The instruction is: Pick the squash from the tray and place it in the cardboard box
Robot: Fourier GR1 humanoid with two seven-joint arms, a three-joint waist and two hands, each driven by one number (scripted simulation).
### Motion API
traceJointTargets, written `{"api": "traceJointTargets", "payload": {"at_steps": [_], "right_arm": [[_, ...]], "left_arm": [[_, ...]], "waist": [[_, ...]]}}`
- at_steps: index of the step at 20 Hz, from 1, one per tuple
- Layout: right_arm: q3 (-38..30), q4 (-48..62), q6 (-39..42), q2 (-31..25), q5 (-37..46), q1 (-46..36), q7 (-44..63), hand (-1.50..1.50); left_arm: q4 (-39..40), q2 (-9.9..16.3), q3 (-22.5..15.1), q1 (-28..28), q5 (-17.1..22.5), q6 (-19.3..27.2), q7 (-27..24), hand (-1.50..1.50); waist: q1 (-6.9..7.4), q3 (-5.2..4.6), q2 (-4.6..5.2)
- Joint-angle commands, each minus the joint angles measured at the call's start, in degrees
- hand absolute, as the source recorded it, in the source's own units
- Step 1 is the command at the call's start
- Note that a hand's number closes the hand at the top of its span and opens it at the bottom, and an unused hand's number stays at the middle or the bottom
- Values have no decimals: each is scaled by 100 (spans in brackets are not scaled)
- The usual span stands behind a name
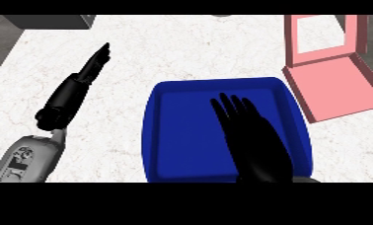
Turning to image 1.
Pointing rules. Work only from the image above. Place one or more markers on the pink cardboard box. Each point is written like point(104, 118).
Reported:
point(330, 81)

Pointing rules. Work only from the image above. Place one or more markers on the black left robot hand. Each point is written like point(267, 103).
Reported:
point(67, 98)

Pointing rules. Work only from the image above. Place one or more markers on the blue tray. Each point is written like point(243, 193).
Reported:
point(193, 130)

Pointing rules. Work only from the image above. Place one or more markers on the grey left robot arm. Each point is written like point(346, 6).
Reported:
point(29, 160)

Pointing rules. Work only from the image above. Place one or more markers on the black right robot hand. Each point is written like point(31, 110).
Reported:
point(256, 143)

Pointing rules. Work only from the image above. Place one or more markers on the dark grey appliance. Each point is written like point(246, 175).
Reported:
point(48, 21)

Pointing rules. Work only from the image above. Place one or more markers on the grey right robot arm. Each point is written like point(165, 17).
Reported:
point(305, 179)

